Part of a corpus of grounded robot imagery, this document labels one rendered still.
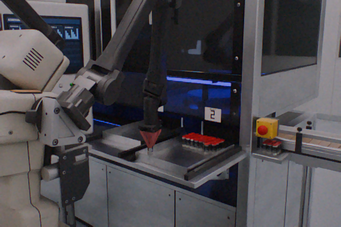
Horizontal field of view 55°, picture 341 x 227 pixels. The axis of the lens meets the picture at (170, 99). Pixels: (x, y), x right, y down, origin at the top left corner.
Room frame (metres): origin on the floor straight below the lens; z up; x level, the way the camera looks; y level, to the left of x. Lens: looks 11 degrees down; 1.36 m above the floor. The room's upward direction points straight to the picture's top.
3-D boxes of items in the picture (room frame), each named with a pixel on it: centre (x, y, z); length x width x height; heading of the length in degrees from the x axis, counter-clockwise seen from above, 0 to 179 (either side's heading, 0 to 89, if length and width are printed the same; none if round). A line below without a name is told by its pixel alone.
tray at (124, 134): (1.60, 0.13, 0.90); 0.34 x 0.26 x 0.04; 141
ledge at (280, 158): (1.35, -0.44, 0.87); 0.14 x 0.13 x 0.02; 141
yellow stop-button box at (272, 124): (1.32, -0.41, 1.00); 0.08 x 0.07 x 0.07; 141
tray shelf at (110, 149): (1.44, 0.04, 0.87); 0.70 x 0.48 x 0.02; 51
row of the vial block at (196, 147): (1.37, -0.12, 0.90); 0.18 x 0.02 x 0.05; 50
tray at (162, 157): (1.30, -0.07, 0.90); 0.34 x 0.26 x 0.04; 141
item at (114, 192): (2.37, 0.14, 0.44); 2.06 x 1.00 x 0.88; 51
